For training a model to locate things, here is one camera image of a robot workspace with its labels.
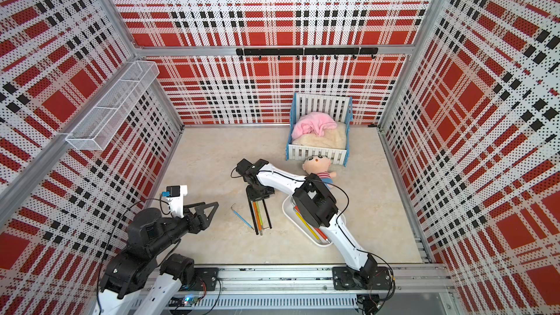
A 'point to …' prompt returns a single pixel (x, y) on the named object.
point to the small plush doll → (320, 165)
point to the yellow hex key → (307, 225)
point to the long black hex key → (257, 232)
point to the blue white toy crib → (339, 108)
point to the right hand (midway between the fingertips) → (265, 194)
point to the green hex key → (259, 214)
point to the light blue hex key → (237, 214)
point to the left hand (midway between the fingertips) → (215, 204)
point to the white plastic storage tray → (289, 214)
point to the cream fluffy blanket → (334, 138)
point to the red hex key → (321, 233)
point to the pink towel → (312, 122)
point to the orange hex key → (257, 218)
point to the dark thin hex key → (267, 214)
